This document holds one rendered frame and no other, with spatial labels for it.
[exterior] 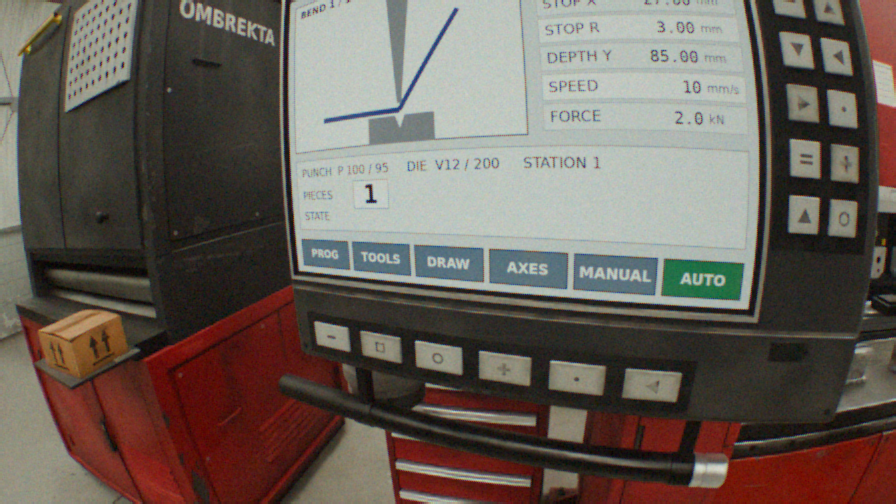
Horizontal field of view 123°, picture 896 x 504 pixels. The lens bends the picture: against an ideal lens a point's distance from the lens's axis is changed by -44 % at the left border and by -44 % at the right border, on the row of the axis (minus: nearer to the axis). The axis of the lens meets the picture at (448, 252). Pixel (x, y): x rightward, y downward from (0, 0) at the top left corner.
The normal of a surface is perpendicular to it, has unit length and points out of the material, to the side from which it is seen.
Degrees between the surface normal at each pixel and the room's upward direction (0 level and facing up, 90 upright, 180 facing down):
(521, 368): 90
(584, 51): 90
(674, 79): 90
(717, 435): 90
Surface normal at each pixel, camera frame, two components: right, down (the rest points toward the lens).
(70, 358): -0.06, 0.12
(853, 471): -0.26, 0.20
